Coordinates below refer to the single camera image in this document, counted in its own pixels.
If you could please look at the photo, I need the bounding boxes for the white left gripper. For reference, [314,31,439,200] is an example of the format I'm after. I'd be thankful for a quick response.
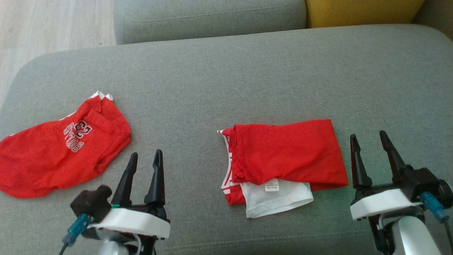
[87,149,171,255]

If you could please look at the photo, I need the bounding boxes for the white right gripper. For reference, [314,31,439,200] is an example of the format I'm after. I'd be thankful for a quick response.
[350,130,422,254]

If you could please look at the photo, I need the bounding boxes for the red shorts with 23 print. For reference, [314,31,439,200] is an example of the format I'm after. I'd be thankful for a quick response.
[0,91,132,199]

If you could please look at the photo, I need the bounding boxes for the large grey sofa ottoman seat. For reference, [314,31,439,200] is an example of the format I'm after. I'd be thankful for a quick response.
[0,24,453,255]

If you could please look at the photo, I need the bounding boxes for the yellow sofa backrest cushion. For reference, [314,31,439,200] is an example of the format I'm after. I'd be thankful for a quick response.
[305,0,425,29]

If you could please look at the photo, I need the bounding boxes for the grey sofa seat cushion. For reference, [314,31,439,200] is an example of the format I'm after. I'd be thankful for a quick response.
[113,0,307,45]

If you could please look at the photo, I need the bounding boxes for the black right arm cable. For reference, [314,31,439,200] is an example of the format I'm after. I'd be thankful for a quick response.
[420,192,453,255]

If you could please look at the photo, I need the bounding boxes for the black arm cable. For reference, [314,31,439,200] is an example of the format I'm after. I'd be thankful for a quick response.
[420,192,453,255]
[58,214,92,255]

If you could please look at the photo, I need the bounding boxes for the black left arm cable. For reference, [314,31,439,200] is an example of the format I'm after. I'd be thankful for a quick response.
[58,214,92,255]

